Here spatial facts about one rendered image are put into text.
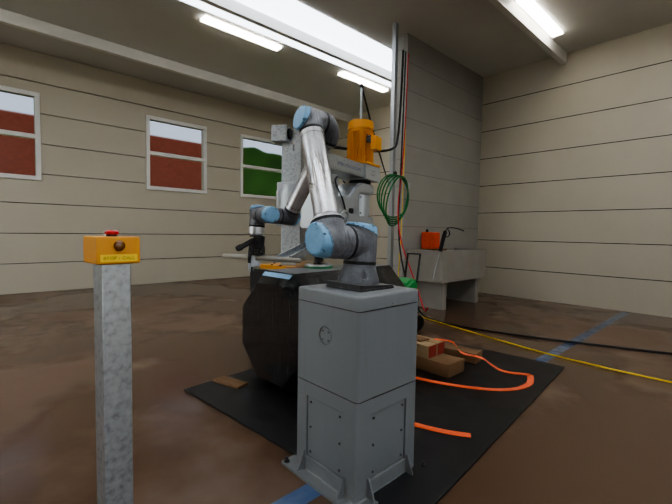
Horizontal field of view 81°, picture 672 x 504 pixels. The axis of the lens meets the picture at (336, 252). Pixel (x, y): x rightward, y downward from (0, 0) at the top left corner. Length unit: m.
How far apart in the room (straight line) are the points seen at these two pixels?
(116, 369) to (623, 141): 6.93
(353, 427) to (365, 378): 0.20
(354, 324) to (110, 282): 0.86
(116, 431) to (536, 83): 7.52
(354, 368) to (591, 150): 6.22
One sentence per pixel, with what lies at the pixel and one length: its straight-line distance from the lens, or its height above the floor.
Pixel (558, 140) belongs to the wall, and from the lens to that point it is 7.51.
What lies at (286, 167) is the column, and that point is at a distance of 3.78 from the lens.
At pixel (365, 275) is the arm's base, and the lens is 1.72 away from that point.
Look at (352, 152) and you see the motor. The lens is 3.57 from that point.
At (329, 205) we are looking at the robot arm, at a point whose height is 1.22.
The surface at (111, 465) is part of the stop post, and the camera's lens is 1.49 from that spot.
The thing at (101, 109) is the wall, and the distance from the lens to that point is 8.70.
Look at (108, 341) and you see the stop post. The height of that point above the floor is 0.77.
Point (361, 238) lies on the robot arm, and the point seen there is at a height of 1.08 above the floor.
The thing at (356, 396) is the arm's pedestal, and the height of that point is 0.45.
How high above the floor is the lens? 1.11
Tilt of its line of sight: 3 degrees down
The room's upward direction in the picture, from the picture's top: 1 degrees clockwise
